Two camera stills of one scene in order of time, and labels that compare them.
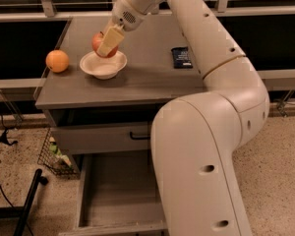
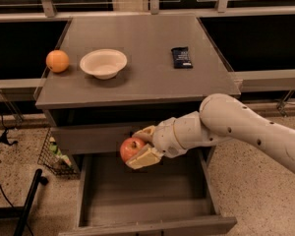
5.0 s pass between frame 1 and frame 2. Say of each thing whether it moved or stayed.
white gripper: moved
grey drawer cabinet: stayed
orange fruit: stayed
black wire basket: stayed
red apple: moved
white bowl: stayed
